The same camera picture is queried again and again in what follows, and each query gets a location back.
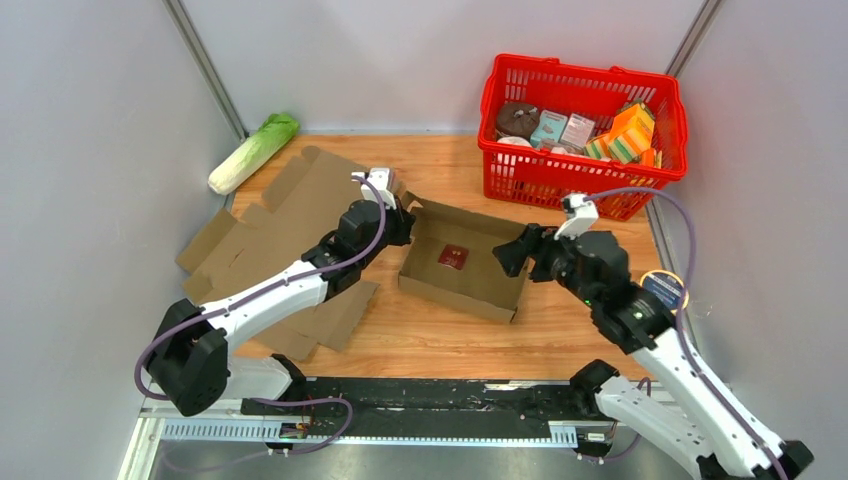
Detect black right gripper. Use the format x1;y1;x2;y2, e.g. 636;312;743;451
491;223;599;309

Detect brown cardboard box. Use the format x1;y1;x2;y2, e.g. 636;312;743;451
398;191;527;324

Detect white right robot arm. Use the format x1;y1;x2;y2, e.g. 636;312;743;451
492;224;814;479

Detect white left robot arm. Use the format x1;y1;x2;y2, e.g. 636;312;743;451
134;200;416;417

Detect teal packet box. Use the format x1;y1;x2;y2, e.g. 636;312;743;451
529;110;569;148

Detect pink white packet box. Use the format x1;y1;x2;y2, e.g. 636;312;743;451
558;113;595;152

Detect orange yellow striped box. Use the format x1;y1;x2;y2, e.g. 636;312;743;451
584;99;663;168

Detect red candy packet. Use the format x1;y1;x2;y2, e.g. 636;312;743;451
438;244;469;271

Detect flat cardboard sheet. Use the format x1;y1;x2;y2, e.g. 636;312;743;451
176;146;378;361

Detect red plastic basket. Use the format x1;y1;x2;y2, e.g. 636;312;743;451
478;54;688;220

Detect brown round container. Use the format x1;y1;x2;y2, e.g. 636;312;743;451
495;102;541;140

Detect yellow blue tape roll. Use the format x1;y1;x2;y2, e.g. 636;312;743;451
639;269;689;314

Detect napa cabbage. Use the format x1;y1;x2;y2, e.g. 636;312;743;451
207;113;300;195

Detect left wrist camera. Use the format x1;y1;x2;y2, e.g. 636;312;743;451
360;167;399;210

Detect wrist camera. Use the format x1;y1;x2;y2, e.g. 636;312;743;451
554;193;599;240
360;167;399;210

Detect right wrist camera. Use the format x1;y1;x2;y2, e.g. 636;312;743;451
554;193;599;240

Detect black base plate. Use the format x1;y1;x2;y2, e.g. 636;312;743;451
240;377;612;439

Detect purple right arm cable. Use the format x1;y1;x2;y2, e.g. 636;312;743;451
569;187;790;480

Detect aluminium frame rail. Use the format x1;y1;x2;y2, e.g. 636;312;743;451
115;380;763;480

